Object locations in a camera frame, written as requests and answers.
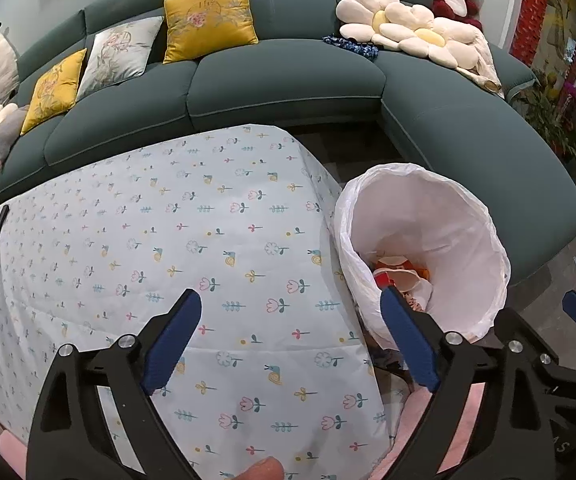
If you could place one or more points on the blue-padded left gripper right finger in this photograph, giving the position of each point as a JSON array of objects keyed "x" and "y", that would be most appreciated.
[{"x": 447, "y": 365}]

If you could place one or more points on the floral light blue tablecloth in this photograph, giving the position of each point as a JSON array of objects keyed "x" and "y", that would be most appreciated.
[{"x": 278, "y": 365}]

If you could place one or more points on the beige blanket under pillow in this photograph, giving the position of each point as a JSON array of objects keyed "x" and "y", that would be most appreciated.
[{"x": 483, "y": 65}]

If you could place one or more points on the red and white paper cup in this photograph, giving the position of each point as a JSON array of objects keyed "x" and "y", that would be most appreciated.
[{"x": 411, "y": 281}]

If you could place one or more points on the potted flower plant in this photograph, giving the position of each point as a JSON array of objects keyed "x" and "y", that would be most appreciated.
[{"x": 551, "y": 111}]

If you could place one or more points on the large white flower pillow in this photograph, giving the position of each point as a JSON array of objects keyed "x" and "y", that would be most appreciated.
[{"x": 414, "y": 30}]

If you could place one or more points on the grey plush toy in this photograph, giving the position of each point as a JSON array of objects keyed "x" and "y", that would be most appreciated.
[{"x": 10, "y": 129}]

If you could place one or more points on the white trash bag bin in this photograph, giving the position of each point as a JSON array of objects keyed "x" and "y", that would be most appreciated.
[{"x": 403, "y": 210}]

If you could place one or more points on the operator hand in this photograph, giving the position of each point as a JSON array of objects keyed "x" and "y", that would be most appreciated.
[{"x": 267, "y": 469}]

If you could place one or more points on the yellow embroidered cushion right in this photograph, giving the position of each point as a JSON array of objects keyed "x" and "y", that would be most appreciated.
[{"x": 196, "y": 28}]

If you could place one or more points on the yellow embroidered cushion left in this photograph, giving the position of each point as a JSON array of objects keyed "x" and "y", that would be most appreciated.
[{"x": 55, "y": 92}]

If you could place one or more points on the red wall decoration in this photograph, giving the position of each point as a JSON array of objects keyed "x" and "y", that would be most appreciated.
[{"x": 528, "y": 30}]

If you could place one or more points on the dark green sectional sofa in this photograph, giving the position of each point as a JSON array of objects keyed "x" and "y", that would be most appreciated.
[{"x": 435, "y": 117}]

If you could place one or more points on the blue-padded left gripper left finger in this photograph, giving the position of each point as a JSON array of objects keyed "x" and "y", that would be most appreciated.
[{"x": 70, "y": 438}]

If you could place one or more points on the yellow embroidered cushion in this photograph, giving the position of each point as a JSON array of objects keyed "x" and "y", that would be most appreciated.
[
  {"x": 196, "y": 28},
  {"x": 55, "y": 92}
]

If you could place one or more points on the grey embroidered cushion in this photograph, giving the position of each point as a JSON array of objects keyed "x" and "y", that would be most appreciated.
[{"x": 119, "y": 53}]

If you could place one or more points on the blue knitted item on sofa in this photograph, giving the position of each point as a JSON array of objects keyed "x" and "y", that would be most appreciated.
[{"x": 365, "y": 50}]

